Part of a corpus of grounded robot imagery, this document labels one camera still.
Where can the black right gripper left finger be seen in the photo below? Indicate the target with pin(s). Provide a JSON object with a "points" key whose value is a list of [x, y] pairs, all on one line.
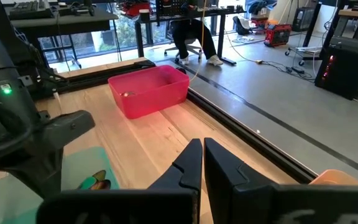
{"points": [[154, 207]]}

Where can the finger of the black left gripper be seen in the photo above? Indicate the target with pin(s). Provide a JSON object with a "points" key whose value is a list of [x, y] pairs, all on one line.
{"points": [[70, 124]]}

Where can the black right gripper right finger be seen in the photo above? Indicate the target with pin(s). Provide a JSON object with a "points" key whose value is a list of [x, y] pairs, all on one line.
{"points": [[259, 205]]}

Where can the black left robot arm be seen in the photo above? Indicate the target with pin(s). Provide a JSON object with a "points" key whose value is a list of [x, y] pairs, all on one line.
{"points": [[2, 53]]}

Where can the teal translucent plastic bin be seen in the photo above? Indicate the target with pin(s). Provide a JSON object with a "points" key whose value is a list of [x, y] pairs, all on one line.
{"points": [[82, 165]]}

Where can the orange translucent plastic bin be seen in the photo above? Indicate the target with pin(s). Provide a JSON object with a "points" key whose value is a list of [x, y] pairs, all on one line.
{"points": [[334, 177]]}

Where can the pink translucent plastic bin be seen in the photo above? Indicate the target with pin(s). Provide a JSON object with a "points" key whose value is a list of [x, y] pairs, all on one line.
{"points": [[154, 99]]}

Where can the large window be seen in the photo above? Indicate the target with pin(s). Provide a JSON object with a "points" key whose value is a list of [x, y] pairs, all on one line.
{"points": [[104, 40]]}

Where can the grey desk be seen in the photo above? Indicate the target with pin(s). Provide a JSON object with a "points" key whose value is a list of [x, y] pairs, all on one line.
{"points": [[73, 23]]}

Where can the black keyboard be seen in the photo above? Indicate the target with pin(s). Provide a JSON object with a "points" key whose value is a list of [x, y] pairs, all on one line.
{"points": [[30, 9]]}

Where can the floor power strip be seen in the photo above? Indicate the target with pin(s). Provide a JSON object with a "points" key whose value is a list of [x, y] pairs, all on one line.
{"points": [[297, 70]]}

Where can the office chair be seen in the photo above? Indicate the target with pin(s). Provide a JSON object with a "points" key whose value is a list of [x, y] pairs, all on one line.
{"points": [[194, 49]]}

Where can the person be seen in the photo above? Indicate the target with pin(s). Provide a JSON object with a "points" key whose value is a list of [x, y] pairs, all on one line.
{"points": [[191, 34]]}

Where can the computer tower with red lights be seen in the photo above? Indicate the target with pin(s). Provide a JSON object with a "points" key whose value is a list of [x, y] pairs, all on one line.
{"points": [[343, 68]]}

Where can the white wheeled cart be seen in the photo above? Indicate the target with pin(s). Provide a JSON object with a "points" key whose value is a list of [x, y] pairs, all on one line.
{"points": [[306, 49]]}

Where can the red equipment case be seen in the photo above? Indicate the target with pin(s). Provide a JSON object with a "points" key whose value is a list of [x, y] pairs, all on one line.
{"points": [[277, 34]]}

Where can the black and white bag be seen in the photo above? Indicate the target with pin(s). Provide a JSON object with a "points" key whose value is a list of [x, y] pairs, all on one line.
{"points": [[241, 25]]}

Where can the black equipment box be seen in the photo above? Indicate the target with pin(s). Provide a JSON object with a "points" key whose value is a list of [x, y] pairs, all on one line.
{"points": [[303, 18]]}

